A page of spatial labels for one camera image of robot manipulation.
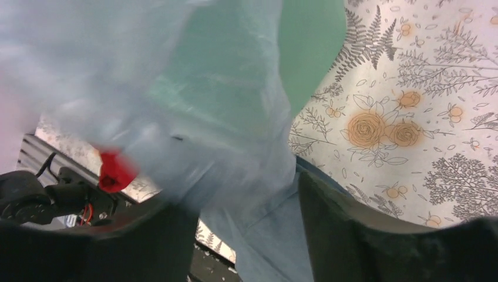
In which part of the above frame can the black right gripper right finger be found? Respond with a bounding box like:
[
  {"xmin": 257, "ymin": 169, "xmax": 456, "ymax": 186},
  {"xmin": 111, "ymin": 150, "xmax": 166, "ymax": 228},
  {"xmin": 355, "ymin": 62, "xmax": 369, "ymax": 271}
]
[{"xmin": 298, "ymin": 172, "xmax": 497, "ymax": 282}]

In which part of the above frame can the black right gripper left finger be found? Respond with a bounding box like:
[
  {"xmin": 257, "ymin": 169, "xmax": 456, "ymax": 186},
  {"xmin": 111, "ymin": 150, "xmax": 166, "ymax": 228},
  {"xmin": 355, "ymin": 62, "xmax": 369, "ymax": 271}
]
[{"xmin": 1, "ymin": 196, "xmax": 198, "ymax": 281}]

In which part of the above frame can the light blue plastic trash bag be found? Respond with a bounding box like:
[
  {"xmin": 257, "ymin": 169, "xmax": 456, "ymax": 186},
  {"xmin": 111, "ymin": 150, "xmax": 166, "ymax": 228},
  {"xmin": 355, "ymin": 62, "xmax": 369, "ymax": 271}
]
[{"xmin": 1, "ymin": 1, "xmax": 295, "ymax": 209}]

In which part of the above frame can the green plastic trash bin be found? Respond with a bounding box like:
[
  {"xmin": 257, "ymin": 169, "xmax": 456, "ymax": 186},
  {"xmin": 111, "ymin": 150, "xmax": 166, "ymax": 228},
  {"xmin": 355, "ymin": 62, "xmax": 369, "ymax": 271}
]
[{"xmin": 151, "ymin": 1, "xmax": 346, "ymax": 120}]

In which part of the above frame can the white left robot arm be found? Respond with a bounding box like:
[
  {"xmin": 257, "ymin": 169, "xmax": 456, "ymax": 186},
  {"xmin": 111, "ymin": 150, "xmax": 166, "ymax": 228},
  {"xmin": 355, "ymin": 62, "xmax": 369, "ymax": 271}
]
[{"xmin": 1, "ymin": 154, "xmax": 119, "ymax": 227}]

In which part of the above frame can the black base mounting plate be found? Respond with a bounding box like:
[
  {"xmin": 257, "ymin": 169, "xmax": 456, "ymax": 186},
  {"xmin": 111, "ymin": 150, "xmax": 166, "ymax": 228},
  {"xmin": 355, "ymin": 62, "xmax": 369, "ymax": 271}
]
[{"xmin": 187, "ymin": 242, "xmax": 241, "ymax": 282}]

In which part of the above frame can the grey-blue cloth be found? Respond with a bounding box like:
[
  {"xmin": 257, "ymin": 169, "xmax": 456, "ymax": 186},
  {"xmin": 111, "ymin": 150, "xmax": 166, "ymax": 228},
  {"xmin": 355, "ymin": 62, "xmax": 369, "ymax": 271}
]
[{"xmin": 200, "ymin": 155, "xmax": 351, "ymax": 282}]

